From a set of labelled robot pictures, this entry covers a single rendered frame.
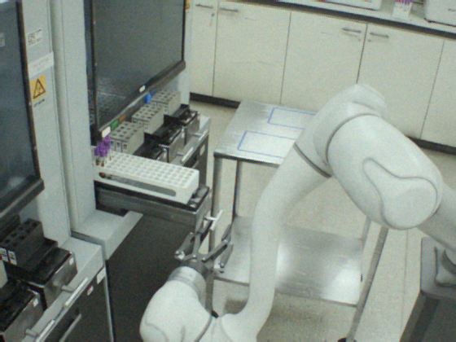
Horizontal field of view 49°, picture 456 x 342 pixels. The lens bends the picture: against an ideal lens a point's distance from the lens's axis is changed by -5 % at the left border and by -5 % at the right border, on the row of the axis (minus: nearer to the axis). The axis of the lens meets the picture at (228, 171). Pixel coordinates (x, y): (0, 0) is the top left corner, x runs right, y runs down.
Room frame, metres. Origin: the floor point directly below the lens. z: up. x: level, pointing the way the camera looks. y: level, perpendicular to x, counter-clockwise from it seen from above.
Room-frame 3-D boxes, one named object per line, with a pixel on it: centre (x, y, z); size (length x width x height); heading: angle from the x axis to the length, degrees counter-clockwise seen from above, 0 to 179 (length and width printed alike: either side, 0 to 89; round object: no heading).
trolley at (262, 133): (1.61, -0.29, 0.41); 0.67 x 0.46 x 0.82; 79
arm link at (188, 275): (0.91, 0.08, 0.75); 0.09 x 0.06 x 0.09; 74
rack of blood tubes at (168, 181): (1.24, 0.24, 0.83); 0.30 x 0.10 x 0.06; 74
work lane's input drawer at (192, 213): (1.27, 0.37, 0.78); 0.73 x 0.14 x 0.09; 74
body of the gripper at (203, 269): (0.98, 0.06, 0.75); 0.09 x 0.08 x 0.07; 164
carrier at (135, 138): (1.41, 0.30, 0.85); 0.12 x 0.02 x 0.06; 165
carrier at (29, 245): (0.88, 0.45, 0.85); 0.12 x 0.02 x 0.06; 165
